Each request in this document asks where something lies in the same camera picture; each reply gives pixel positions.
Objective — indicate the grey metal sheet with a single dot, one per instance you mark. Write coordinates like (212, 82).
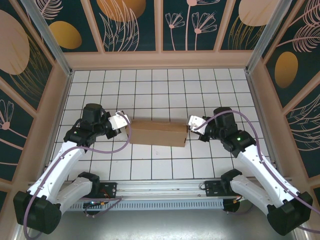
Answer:
(160, 225)

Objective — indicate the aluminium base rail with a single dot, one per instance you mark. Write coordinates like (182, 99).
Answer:
(160, 188)

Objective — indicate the aluminium frame post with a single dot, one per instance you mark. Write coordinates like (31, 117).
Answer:
(48, 37)
(270, 37)

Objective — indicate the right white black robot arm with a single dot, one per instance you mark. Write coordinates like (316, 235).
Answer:
(262, 170)

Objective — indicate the brown cardboard box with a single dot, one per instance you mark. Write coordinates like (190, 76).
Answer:
(157, 135)

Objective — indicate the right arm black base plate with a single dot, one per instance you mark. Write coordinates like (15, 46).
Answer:
(212, 188)

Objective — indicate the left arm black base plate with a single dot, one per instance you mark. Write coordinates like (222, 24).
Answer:
(111, 188)

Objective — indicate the orange power connector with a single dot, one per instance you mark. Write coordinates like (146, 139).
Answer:
(103, 204)
(236, 200)

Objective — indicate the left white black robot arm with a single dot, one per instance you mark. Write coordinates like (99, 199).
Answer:
(57, 167)

